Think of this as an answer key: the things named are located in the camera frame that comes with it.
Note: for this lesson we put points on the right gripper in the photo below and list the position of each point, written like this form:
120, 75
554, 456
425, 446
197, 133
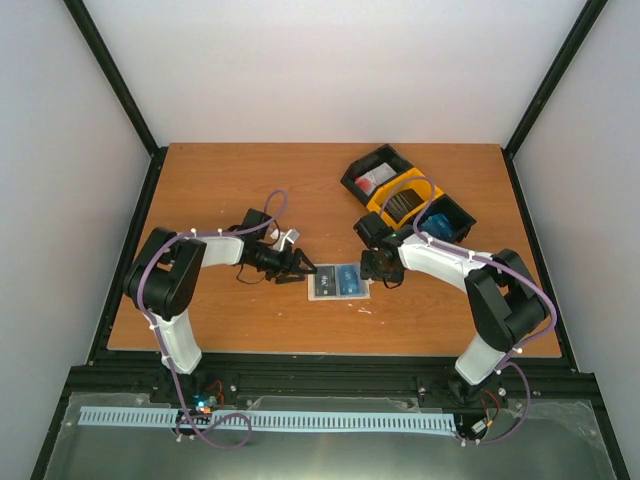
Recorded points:
367, 272

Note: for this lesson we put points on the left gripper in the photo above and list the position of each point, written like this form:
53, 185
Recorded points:
285, 266

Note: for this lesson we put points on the black VIP card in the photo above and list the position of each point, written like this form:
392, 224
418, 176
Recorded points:
325, 282

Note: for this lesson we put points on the blue VIP card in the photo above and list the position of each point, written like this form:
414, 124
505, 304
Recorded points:
349, 281

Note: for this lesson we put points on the beige card holder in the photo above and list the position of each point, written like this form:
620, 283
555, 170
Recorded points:
337, 296

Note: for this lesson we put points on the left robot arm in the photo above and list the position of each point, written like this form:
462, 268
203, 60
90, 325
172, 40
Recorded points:
162, 279

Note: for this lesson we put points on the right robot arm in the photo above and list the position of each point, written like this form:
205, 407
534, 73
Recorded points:
509, 310

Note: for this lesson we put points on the dark grey cards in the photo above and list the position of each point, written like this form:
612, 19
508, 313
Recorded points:
402, 203

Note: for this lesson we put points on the blue cards stack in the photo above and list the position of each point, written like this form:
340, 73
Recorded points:
439, 227

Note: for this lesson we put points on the red white cards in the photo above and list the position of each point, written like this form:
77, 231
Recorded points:
375, 177

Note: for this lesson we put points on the black bin with blue cards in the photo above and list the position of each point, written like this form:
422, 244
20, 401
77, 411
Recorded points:
461, 220

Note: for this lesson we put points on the yellow bin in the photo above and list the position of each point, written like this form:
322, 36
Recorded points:
414, 179

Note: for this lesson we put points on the small electronics board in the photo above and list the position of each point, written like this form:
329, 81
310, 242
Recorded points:
207, 402

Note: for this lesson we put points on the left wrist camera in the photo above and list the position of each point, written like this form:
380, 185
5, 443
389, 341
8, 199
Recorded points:
282, 240

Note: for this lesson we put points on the black aluminium rail base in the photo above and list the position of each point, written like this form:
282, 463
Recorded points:
244, 377

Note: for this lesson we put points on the light blue cable duct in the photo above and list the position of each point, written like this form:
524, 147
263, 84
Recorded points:
280, 421

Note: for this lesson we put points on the right black frame post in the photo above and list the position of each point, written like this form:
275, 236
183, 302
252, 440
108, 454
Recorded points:
571, 45

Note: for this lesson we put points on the black frame post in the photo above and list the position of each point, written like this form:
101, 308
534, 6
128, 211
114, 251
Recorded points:
571, 45
94, 40

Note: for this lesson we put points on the left black frame post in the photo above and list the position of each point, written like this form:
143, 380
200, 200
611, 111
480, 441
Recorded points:
94, 40

